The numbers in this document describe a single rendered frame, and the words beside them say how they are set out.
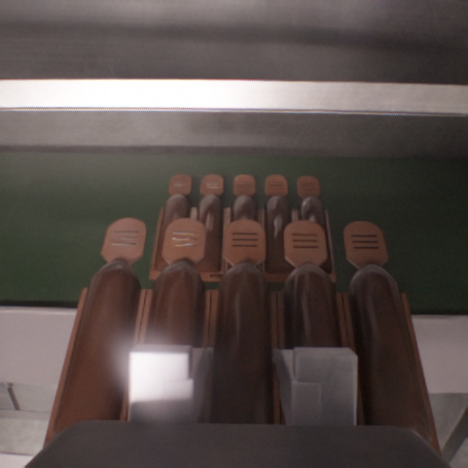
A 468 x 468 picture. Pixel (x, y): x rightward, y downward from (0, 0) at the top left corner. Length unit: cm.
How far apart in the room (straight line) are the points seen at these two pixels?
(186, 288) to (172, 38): 34
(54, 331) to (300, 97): 22
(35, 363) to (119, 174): 14
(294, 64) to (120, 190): 18
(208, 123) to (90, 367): 29
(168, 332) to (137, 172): 26
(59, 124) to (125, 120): 5
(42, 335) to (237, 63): 27
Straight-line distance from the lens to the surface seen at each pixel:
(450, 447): 78
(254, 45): 51
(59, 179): 44
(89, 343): 18
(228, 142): 44
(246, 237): 22
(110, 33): 51
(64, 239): 39
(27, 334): 36
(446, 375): 38
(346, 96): 44
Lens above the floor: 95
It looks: 44 degrees down
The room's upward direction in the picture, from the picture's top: 3 degrees clockwise
